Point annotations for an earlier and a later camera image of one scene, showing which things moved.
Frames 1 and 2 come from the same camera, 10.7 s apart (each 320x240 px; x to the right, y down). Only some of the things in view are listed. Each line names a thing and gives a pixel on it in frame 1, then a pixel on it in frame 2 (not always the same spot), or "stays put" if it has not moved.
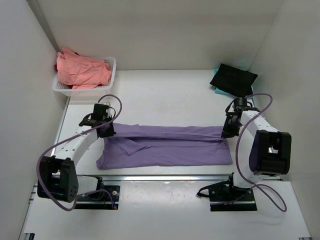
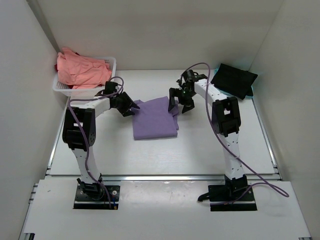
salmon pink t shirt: [81, 73] stays put
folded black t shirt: [235, 81] stays put
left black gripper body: [109, 131] -> [119, 101]
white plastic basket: [101, 90] stays put
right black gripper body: [231, 127] -> [186, 94]
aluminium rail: [155, 178] stays put
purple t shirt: [134, 146] -> [152, 119]
